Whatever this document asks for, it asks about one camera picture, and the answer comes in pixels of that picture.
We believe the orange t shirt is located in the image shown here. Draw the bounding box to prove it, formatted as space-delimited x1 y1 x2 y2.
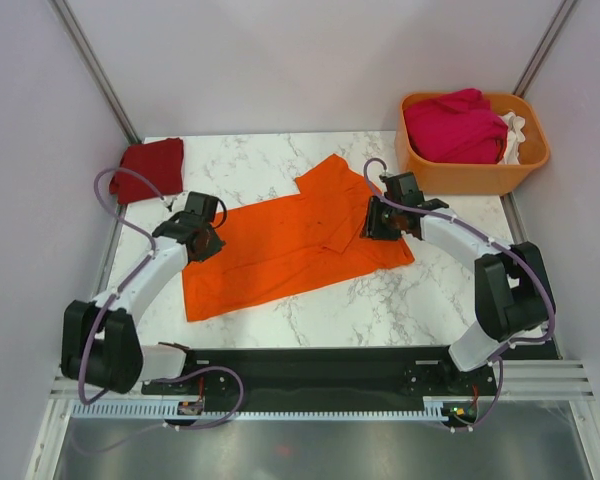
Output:
182 155 415 322

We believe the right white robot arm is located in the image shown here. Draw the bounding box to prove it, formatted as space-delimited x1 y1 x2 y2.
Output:
361 172 556 394

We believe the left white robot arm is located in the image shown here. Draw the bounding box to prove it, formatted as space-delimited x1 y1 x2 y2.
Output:
60 192 228 404

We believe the folded dark red shirt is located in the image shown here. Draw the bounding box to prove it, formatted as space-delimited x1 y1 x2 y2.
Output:
109 138 184 205

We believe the orange plastic basket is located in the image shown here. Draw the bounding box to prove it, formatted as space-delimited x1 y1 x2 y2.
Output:
395 91 550 196

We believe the magenta shirt in basket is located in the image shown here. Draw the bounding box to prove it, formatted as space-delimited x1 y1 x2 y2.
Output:
403 88 508 165

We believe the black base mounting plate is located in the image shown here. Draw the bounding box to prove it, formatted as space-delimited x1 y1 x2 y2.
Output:
142 346 496 413

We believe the white cloth in basket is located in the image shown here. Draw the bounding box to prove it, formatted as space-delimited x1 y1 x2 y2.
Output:
499 111 526 165

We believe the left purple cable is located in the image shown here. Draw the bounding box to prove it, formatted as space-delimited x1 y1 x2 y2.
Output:
69 167 246 456

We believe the white slotted cable duct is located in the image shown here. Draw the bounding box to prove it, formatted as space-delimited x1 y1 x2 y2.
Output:
72 397 479 420

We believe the left aluminium corner post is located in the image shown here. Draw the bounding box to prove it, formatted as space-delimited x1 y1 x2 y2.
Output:
49 0 141 144

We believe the aluminium corner post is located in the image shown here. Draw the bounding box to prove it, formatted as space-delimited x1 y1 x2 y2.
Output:
49 0 141 144
512 0 581 98

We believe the aluminium front rail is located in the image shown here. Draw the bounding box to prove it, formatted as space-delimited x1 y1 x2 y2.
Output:
48 360 594 401

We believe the right aluminium corner post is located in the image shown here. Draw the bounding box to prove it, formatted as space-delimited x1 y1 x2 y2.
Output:
512 0 581 98

